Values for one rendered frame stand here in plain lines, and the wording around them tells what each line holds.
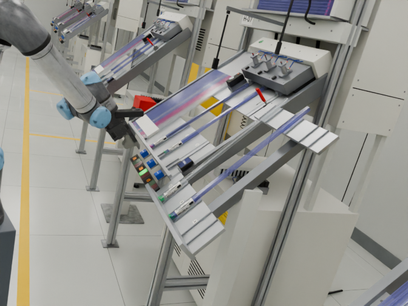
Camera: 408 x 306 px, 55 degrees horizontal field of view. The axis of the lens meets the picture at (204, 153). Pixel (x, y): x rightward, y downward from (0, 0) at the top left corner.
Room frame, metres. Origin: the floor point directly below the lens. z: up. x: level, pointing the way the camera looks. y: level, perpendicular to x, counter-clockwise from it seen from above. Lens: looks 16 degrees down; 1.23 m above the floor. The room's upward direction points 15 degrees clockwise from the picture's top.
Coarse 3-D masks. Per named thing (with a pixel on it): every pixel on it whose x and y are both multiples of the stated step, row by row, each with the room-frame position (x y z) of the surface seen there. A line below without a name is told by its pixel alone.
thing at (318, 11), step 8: (264, 0) 1.93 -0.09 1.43; (272, 0) 1.88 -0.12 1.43; (280, 0) 1.82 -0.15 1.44; (288, 0) 1.76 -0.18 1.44; (296, 0) 1.71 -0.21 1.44; (304, 0) 1.67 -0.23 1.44; (312, 0) 1.62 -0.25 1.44; (320, 0) 1.58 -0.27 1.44; (328, 0) 1.54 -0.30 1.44; (264, 8) 1.92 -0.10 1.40; (272, 8) 1.86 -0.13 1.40; (280, 8) 1.80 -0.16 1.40; (296, 8) 1.70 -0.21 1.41; (304, 8) 1.65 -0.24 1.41; (312, 8) 1.61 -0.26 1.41; (320, 8) 1.57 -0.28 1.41; (328, 8) 1.52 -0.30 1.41
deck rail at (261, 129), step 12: (312, 84) 1.50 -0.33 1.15; (324, 84) 1.52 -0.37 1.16; (300, 96) 1.48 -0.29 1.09; (312, 96) 1.50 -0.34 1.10; (288, 108) 1.46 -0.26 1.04; (300, 108) 1.49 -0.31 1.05; (240, 132) 1.39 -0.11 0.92; (252, 132) 1.41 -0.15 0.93; (264, 132) 1.43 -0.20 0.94; (240, 144) 1.39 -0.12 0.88; (204, 156) 1.34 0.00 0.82; (228, 156) 1.37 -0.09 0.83; (204, 168) 1.34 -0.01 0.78
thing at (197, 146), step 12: (180, 120) 1.71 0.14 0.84; (168, 132) 1.65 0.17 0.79; (180, 132) 1.60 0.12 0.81; (168, 144) 1.55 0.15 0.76; (192, 144) 1.47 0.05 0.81; (204, 144) 1.44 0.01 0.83; (168, 156) 1.47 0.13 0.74; (180, 156) 1.43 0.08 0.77; (192, 156) 1.40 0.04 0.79; (168, 168) 1.37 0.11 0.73
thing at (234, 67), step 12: (240, 60) 2.05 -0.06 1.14; (252, 60) 1.98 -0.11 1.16; (228, 72) 1.97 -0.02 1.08; (240, 72) 1.91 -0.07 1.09; (252, 84) 1.74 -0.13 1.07; (216, 96) 1.78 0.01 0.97; (240, 96) 1.68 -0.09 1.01; (264, 96) 1.60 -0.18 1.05; (276, 96) 1.56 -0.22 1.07; (288, 96) 1.52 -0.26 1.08; (240, 108) 1.58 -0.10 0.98; (252, 108) 1.55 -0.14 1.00; (252, 120) 1.48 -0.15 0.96
